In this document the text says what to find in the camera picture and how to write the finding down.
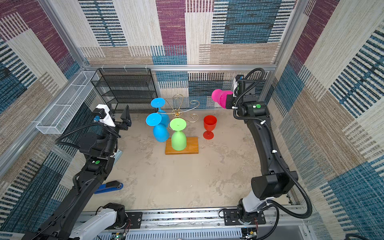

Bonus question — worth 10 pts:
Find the magenta wine glass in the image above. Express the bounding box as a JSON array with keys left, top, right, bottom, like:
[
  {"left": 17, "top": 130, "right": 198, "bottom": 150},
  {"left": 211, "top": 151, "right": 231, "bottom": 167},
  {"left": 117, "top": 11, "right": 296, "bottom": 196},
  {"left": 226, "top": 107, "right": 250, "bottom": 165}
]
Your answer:
[{"left": 211, "top": 89, "right": 233, "bottom": 109}]

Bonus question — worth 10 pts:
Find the red wine glass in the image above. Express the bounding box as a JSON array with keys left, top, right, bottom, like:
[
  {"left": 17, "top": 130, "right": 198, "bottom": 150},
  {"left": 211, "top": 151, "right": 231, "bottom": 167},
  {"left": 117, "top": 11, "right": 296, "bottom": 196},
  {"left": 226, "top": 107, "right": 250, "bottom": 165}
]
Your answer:
[{"left": 203, "top": 115, "right": 217, "bottom": 140}]

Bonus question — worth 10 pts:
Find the blue wine glass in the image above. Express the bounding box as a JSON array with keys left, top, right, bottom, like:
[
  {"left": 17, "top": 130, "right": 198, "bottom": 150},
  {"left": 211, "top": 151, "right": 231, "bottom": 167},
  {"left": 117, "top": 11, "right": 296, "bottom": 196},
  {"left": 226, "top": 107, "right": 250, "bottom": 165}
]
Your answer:
[
  {"left": 151, "top": 98, "right": 171, "bottom": 127},
  {"left": 146, "top": 113, "right": 170, "bottom": 143}
]

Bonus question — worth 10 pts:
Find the blue wine glass front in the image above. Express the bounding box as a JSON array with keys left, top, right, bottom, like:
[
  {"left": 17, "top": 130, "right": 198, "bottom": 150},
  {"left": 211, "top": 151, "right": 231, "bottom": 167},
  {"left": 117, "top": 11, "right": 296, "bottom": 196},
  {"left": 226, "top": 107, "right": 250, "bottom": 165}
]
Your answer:
[{"left": 146, "top": 113, "right": 170, "bottom": 143}]

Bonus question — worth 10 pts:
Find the green wine glass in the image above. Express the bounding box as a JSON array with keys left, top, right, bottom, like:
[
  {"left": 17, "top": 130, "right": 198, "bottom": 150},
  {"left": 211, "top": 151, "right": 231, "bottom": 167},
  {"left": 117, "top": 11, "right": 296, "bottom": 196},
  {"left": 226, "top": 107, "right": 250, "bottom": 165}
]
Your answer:
[{"left": 170, "top": 118, "right": 187, "bottom": 151}]

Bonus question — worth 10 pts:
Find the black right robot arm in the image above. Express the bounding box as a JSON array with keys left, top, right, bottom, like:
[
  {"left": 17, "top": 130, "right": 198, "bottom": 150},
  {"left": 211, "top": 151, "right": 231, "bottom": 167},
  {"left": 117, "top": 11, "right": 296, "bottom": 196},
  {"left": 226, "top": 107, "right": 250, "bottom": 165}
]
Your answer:
[{"left": 237, "top": 102, "right": 307, "bottom": 225}]

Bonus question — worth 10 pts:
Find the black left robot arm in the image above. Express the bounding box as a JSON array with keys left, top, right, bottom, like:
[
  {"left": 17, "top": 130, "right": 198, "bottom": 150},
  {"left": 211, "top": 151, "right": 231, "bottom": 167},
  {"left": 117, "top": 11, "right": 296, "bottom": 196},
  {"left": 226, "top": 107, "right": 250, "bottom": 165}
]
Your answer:
[{"left": 23, "top": 105, "right": 132, "bottom": 240}]

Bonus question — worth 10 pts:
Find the wooden rack base board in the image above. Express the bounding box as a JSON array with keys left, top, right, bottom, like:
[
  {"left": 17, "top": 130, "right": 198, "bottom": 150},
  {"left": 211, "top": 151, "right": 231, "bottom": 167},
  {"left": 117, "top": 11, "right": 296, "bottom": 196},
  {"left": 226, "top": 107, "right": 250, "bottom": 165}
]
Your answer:
[{"left": 165, "top": 137, "right": 199, "bottom": 155}]

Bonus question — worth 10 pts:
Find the light blue stapler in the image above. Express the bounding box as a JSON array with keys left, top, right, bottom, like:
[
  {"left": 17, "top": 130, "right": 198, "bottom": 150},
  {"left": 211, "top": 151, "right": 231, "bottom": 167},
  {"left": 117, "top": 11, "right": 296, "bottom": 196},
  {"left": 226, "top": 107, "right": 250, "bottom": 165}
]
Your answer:
[{"left": 114, "top": 150, "right": 123, "bottom": 165}]

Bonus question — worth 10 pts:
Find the blue black stapler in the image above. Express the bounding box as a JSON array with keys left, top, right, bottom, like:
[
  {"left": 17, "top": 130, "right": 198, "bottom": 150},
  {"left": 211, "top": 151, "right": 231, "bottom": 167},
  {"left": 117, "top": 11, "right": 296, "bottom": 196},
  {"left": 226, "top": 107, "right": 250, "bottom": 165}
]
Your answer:
[{"left": 94, "top": 181, "right": 124, "bottom": 194}]

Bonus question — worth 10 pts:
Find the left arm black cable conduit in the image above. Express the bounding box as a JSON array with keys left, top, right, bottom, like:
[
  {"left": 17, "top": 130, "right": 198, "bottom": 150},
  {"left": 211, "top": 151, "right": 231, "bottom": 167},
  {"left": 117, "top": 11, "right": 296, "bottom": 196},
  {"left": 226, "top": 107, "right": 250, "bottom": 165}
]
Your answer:
[{"left": 54, "top": 122, "right": 121, "bottom": 151}]

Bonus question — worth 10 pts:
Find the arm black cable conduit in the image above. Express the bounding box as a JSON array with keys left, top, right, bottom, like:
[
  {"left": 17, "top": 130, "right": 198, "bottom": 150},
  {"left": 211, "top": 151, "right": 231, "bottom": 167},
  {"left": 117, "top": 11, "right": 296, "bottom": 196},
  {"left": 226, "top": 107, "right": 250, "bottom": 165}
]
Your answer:
[
  {"left": 233, "top": 67, "right": 313, "bottom": 219},
  {"left": 54, "top": 122, "right": 121, "bottom": 151}
]

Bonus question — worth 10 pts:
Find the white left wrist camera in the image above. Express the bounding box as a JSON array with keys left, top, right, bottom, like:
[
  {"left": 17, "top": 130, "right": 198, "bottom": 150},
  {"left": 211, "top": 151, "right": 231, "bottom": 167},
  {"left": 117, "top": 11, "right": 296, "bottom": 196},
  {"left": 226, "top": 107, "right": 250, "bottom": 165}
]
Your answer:
[{"left": 92, "top": 104, "right": 109, "bottom": 125}]

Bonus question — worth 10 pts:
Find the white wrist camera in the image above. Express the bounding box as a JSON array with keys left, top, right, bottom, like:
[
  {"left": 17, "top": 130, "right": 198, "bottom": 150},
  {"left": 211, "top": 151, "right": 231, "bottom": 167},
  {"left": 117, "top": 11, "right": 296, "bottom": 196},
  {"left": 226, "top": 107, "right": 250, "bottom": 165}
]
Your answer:
[
  {"left": 92, "top": 104, "right": 109, "bottom": 125},
  {"left": 234, "top": 75, "right": 256, "bottom": 97}
]

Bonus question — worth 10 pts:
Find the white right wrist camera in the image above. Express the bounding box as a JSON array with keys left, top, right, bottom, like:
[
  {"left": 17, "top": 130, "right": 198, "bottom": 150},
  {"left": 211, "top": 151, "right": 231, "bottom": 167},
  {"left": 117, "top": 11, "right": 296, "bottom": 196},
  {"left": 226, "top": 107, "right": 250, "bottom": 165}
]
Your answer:
[{"left": 234, "top": 75, "right": 256, "bottom": 97}]

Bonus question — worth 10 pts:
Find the black mesh wall shelf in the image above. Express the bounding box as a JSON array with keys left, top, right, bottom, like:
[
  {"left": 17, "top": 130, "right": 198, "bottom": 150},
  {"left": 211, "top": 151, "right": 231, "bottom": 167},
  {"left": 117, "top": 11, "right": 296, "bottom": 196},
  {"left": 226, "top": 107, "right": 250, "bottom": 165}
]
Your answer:
[{"left": 91, "top": 68, "right": 158, "bottom": 114}]

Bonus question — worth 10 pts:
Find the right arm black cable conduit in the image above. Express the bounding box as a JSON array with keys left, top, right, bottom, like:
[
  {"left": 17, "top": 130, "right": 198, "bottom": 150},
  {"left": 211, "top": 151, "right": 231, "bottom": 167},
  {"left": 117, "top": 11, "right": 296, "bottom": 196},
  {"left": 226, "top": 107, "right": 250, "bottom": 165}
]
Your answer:
[{"left": 233, "top": 67, "right": 313, "bottom": 219}]

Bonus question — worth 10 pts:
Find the gold wire glass rack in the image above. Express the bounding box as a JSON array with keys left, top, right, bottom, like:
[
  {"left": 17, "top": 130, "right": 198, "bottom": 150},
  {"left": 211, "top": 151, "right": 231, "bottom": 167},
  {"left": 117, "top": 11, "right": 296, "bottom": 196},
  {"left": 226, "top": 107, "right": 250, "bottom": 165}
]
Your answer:
[{"left": 165, "top": 94, "right": 200, "bottom": 123}]

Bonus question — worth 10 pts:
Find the white mesh wall basket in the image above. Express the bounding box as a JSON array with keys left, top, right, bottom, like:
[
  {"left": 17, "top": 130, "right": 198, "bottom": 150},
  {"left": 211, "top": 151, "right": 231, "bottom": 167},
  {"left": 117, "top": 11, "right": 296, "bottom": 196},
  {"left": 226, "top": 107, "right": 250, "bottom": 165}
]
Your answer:
[{"left": 36, "top": 71, "right": 95, "bottom": 135}]

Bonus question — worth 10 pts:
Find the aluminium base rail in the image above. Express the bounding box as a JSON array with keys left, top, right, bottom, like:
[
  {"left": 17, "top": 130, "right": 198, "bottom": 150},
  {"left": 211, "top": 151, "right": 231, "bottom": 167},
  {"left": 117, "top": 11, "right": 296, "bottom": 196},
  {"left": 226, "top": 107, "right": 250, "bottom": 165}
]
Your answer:
[{"left": 53, "top": 206, "right": 313, "bottom": 240}]

